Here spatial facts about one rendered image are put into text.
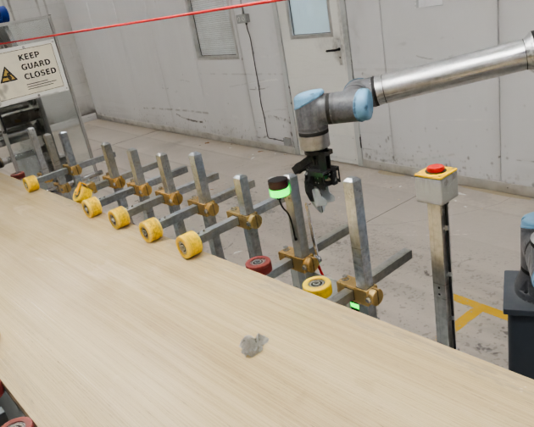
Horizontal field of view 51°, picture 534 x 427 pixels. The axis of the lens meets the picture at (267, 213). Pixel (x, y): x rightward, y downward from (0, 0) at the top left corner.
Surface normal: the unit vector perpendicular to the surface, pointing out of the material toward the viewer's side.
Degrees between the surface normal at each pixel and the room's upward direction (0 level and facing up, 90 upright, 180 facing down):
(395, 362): 0
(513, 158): 90
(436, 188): 90
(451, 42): 90
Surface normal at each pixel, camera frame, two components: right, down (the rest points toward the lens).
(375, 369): -0.17, -0.91
